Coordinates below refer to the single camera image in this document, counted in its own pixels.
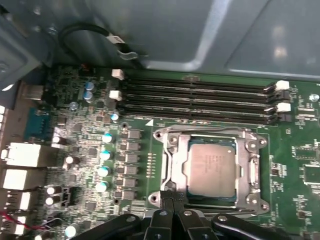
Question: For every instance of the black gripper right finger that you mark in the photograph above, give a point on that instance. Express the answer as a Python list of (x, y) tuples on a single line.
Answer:
[(187, 225)]

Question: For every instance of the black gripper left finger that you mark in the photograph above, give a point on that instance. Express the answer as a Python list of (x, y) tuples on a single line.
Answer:
[(160, 225)]

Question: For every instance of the small silver capacitor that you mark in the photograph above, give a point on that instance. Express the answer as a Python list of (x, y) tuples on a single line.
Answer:
[(105, 155), (101, 186), (103, 171), (107, 138)]

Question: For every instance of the black open PC case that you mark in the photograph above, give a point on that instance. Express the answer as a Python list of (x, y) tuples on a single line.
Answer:
[(162, 30)]

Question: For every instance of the silver CPU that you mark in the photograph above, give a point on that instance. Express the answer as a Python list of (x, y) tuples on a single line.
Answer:
[(212, 170)]

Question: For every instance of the CPU socket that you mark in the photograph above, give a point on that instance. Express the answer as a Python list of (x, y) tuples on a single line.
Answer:
[(158, 135)]

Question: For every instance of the green motherboard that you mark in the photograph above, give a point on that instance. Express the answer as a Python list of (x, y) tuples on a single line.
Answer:
[(287, 140)]

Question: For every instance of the silver rear port housing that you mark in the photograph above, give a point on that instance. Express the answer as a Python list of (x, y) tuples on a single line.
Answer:
[(22, 178), (22, 155)]

